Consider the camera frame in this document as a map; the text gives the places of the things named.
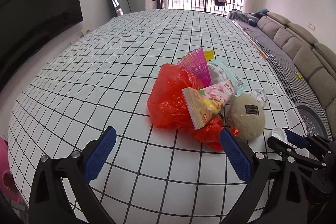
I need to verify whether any light blue wipes packet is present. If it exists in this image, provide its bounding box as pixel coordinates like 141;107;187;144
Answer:
207;60;246;97

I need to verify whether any clear plastic cup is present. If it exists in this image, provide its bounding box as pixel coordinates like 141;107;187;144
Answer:
269;127;288;143

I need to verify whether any small yellow toy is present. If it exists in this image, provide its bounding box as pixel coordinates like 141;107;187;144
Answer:
295;72;304;80

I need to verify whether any grey perforated laundry basket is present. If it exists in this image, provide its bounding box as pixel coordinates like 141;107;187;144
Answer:
296;105;331;140

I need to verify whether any blue cushion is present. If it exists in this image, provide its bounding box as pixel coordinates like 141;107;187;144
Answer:
247;9;269;27

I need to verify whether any white grid tablecloth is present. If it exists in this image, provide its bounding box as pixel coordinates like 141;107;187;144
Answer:
8;10;306;223

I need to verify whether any yellow plastic lid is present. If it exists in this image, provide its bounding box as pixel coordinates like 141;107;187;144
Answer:
203;50;215;61

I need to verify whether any houndstooth sofa cover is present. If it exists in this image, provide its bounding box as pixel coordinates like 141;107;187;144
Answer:
228;10;331;137

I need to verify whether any black television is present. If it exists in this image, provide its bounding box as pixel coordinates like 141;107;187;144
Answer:
1;0;83;87

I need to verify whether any pink snack packet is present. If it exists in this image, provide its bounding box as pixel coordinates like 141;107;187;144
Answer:
182;79;236;130

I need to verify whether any crumpled white paper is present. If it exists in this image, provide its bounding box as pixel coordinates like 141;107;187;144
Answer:
251;88;268;108

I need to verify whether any grey sectional sofa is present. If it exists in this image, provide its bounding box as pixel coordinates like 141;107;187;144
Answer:
257;12;335;138

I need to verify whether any beige round plush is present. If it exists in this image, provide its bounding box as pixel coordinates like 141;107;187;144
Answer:
228;93;265;141

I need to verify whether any red plastic bag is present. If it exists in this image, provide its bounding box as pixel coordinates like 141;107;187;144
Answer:
147;64;224;151

